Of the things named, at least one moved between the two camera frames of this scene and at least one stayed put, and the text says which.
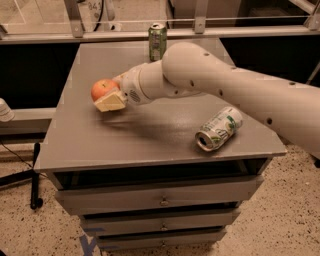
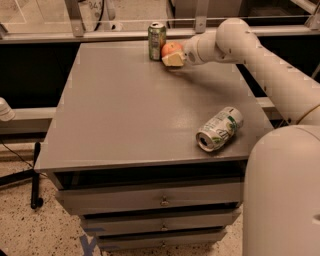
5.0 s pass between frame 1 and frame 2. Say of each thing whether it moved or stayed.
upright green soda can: stayed
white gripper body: moved
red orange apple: moved
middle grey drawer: stayed
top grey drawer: stayed
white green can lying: stayed
